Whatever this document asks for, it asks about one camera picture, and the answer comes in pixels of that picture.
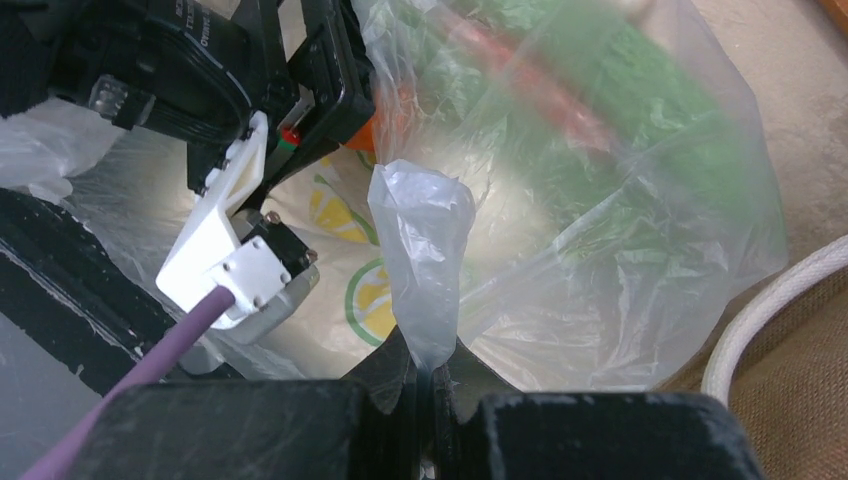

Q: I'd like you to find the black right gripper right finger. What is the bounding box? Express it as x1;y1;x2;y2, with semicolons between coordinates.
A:
433;345;766;479

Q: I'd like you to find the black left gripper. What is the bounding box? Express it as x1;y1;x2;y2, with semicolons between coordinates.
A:
185;1;375;207

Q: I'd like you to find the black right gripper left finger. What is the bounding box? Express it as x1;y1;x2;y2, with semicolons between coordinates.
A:
68;331;418;479

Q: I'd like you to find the clear plastic grocery bag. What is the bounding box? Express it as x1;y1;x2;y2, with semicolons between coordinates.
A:
1;1;788;391

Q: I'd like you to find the green vegetable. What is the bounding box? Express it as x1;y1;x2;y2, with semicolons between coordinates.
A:
410;0;783;266

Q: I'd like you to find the brown paper bag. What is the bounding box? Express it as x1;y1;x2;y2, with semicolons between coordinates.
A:
660;237;847;479

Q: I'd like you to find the orange wooden rack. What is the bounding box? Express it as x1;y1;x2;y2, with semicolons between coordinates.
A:
817;0;848;35

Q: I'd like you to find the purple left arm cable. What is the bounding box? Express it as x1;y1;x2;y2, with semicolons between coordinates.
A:
19;286;238;480

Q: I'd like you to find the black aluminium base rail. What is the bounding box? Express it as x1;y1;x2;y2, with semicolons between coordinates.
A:
0;188;246;397

